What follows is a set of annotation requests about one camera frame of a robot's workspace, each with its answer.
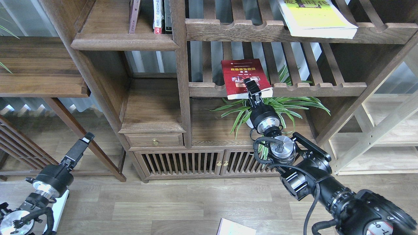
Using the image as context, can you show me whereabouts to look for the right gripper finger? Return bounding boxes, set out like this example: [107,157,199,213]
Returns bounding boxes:
[244,78,263,105]

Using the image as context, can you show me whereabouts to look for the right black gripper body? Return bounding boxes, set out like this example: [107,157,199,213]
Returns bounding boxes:
[249,95,281,135]

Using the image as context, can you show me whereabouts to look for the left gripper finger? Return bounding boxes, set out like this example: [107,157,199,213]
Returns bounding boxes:
[64,132,95,168]

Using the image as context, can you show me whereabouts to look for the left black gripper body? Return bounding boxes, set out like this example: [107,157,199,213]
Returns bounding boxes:
[26,156,77,199]

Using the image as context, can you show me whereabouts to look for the white purple book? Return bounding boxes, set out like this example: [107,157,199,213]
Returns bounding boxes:
[217,218,256,235]

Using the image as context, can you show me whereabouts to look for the white robot base bar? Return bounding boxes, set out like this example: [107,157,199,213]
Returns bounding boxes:
[52,189,69,232]

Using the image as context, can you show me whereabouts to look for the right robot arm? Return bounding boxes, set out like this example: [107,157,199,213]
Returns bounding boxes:
[244,78,417,235]

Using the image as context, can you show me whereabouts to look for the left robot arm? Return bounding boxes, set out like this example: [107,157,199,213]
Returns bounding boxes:
[1,132,95,235]

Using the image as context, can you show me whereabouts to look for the white plant pot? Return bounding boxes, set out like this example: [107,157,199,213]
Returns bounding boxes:
[245,118,254,129]

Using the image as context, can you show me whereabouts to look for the green spider plant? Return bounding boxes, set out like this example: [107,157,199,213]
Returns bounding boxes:
[211,64,330,168]

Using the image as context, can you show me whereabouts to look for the brass drawer knob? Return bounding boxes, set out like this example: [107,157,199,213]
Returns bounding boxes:
[152,138,159,146]

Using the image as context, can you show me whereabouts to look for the dark wooden bookshelf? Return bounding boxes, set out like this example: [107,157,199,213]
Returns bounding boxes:
[40,0,417,182]

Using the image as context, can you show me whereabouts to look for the yellow green book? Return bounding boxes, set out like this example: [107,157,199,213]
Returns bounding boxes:
[278,0,358,39]

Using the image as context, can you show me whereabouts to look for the dark upright book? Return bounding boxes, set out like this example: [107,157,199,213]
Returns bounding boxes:
[163,0,173,34]

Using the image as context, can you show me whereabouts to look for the green plant leaves left edge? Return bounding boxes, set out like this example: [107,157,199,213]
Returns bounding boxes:
[0,25,20,73]

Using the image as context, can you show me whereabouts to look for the red white upright book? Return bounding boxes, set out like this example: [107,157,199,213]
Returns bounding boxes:
[153,0,164,35]

